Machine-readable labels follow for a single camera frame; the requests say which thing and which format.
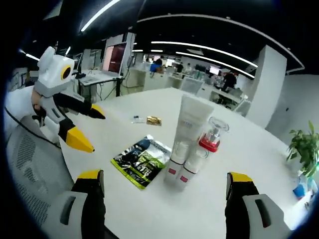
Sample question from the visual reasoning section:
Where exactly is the white office desk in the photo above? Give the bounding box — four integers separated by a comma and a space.
210, 88, 244, 105

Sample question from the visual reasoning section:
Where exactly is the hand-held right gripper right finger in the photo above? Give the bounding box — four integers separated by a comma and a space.
225, 171, 291, 239

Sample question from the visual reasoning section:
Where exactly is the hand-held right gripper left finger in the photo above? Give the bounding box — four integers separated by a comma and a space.
51, 169, 107, 239

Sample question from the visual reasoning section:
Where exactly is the potted green plant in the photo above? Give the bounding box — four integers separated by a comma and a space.
286, 120, 319, 177

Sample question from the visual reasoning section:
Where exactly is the ceiling light strip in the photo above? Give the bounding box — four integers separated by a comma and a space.
81, 0, 121, 32

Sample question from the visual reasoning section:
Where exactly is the gold foil skincare sachet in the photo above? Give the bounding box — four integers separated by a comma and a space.
146, 115, 162, 126

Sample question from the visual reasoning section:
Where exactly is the tall white skincare bottle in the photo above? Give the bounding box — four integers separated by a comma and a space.
194, 116, 230, 172

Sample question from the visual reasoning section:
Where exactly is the person's left hand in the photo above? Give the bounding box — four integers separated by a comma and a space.
31, 87, 47, 118

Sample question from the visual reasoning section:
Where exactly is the blue packet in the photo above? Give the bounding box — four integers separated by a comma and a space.
293, 183, 306, 200

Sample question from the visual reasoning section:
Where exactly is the white mesh office chair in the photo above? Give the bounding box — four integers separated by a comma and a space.
6, 124, 75, 227

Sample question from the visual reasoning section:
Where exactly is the white skincare tube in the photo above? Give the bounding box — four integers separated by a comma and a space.
171, 94, 215, 165

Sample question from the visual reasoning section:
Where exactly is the green black skincare sachet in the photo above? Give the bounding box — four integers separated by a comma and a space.
111, 134, 172, 190

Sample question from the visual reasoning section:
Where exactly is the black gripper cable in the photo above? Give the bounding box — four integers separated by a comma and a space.
4, 106, 62, 150

